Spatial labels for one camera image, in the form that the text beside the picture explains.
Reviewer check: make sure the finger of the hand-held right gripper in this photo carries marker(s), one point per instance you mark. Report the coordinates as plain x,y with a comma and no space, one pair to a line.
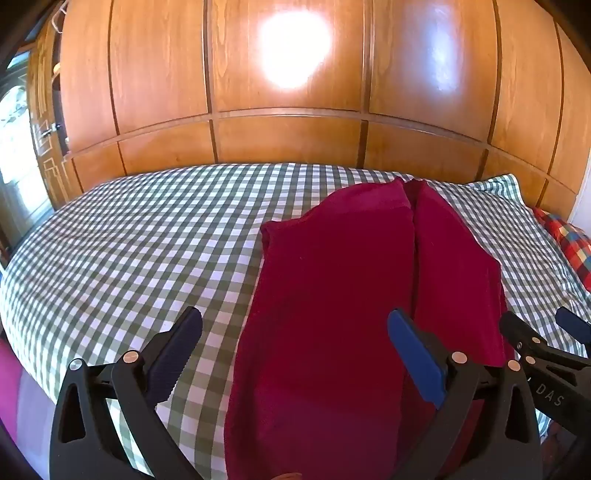
575,325
517,334

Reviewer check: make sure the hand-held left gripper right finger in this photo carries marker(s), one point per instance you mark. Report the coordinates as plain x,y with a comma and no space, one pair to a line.
413,350

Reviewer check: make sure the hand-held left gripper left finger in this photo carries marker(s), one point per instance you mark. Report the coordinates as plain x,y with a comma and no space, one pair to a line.
184,332

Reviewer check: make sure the dark red pants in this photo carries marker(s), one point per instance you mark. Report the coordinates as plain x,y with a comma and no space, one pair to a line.
332,286

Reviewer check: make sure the multicolour checked blanket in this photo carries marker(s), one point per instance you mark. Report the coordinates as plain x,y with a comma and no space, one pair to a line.
570,240

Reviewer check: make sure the green white checked bedsheet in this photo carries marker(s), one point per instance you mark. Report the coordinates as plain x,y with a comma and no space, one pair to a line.
138,240

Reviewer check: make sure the green white checked pillow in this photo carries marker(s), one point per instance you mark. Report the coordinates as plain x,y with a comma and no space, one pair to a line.
498,187

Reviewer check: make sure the pink cloth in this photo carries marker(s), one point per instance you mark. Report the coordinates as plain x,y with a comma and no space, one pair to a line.
18,392

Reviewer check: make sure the wooden inlaid door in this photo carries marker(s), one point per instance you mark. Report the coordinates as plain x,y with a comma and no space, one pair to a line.
51,170

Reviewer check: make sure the wooden wardrobe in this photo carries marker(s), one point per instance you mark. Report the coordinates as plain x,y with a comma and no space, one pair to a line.
286,138

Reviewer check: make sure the bright window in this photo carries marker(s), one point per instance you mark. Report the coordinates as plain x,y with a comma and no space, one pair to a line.
18,152

